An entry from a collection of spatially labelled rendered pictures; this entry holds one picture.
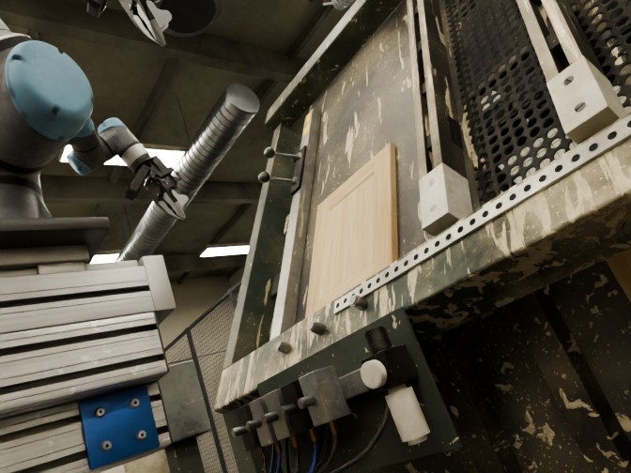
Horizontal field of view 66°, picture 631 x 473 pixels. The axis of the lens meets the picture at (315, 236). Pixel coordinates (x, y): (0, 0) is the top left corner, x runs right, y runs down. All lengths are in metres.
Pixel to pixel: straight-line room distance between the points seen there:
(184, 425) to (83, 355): 0.61
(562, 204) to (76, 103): 0.67
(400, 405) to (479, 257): 0.27
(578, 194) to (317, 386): 0.52
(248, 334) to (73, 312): 0.85
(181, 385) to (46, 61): 0.82
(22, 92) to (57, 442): 0.43
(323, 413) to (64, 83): 0.65
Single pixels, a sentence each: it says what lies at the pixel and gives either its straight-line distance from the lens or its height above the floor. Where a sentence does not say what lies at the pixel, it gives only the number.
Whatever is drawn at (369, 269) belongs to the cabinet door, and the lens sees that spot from 1.05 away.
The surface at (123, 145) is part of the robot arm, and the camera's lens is 1.54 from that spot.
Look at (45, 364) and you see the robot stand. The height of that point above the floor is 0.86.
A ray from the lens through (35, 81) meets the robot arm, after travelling 0.73.
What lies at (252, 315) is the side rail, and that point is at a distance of 1.53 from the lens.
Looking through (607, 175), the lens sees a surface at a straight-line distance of 0.73.
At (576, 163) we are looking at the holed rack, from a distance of 0.76.
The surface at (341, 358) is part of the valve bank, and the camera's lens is 0.98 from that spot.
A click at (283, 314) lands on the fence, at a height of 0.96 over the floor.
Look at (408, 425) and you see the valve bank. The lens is 0.83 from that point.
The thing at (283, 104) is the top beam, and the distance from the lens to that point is 2.07.
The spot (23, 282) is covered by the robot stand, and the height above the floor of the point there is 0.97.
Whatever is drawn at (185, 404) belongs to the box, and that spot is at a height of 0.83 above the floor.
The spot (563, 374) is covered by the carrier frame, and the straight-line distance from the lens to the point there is 0.98.
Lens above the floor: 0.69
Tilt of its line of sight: 19 degrees up
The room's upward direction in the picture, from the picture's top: 21 degrees counter-clockwise
